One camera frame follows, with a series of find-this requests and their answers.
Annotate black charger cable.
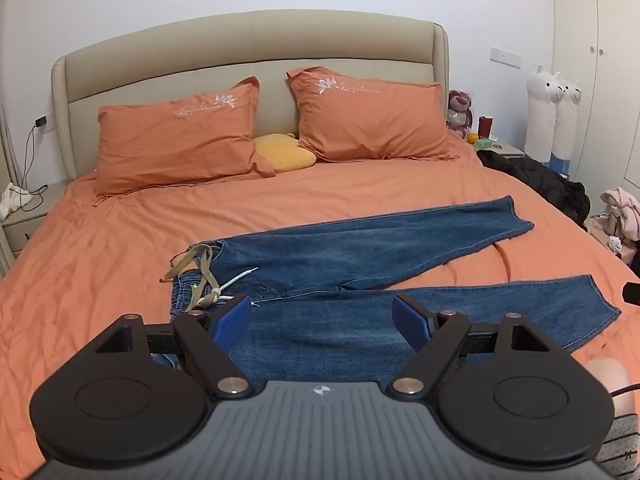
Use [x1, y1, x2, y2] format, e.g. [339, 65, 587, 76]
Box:
[19, 122, 49, 214]

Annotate person's bare knee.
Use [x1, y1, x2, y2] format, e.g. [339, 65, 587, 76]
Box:
[584, 357, 637, 426]

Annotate white wall switch panel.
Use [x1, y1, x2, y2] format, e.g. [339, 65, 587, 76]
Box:
[488, 46, 525, 70]

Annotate beige nightstand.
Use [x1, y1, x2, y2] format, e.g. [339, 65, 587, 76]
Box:
[0, 180, 69, 262]
[470, 138, 526, 159]

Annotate blue denim pants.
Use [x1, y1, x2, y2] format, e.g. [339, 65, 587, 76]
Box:
[150, 195, 623, 397]

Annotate pile of pink clothes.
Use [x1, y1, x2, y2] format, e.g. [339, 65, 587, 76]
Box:
[587, 187, 640, 257]

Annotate beige padded headboard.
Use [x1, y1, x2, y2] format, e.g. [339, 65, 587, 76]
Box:
[50, 9, 451, 182]

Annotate white drawstring cord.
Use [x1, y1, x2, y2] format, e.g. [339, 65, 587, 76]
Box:
[196, 267, 260, 308]

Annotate cream wardrobe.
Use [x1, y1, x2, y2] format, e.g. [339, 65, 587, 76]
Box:
[550, 0, 640, 207]

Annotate white crumpled cloth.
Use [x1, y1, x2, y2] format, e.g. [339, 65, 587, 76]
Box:
[0, 183, 34, 220]

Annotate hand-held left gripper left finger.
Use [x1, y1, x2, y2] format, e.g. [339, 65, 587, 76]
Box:
[89, 294, 253, 399]

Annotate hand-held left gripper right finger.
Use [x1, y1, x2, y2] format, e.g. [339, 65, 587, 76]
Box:
[391, 293, 567, 399]

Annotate white alpaca plush toy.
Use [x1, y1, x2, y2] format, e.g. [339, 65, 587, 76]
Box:
[549, 73, 584, 174]
[523, 65, 566, 164]

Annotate orange bed sheet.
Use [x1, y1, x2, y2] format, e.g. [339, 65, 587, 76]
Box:
[0, 144, 640, 480]

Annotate orange embroidered pillow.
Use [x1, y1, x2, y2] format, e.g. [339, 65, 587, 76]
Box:
[285, 66, 461, 164]
[93, 76, 277, 199]

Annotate pink plush bear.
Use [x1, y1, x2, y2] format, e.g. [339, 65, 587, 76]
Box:
[446, 89, 474, 137]

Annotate beige cloth belt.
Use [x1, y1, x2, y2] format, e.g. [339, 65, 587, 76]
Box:
[159, 244, 217, 312]

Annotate striped grey shorts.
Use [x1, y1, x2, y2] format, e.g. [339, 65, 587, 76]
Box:
[596, 412, 640, 479]

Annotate yellow cushion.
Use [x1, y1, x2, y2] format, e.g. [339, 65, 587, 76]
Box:
[252, 132, 318, 174]

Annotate black jacket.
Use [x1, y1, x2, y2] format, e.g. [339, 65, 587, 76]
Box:
[476, 150, 592, 226]

